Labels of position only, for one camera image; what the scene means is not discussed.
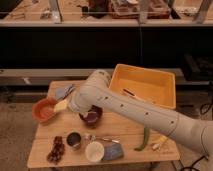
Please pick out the metal spoon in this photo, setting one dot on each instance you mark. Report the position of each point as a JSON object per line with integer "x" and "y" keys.
{"x": 92, "y": 137}

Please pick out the grey cloth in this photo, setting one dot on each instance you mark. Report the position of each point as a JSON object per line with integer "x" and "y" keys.
{"x": 63, "y": 92}

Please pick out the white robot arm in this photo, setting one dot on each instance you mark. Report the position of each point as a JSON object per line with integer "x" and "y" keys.
{"x": 195, "y": 134}

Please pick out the black marker in bin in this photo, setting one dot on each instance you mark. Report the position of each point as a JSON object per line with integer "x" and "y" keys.
{"x": 128, "y": 92}

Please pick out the green chili pepper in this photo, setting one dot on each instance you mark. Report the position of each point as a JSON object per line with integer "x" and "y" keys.
{"x": 145, "y": 140}

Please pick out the white cup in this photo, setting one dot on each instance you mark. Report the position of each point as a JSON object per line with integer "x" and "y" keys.
{"x": 94, "y": 151}

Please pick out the blue-grey sponge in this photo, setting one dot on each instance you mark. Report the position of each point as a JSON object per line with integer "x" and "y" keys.
{"x": 112, "y": 152}

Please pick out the yellow plastic bin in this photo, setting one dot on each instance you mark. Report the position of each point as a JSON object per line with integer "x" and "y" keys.
{"x": 146, "y": 83}

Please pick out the dark grape bunch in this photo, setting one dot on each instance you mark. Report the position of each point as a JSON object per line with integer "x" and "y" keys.
{"x": 58, "y": 149}

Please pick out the yellow corn husk piece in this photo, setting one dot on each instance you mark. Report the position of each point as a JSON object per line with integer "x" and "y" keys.
{"x": 159, "y": 142}

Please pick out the dark purple bowl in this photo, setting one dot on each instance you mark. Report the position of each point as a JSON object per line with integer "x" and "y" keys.
{"x": 93, "y": 116}

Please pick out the metal cup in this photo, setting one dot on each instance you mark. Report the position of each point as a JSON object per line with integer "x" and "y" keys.
{"x": 74, "y": 140}

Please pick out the red bowl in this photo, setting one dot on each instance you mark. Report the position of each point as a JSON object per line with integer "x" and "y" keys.
{"x": 43, "y": 110}

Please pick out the wooden table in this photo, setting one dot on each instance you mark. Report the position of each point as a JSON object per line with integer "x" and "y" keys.
{"x": 111, "y": 125}

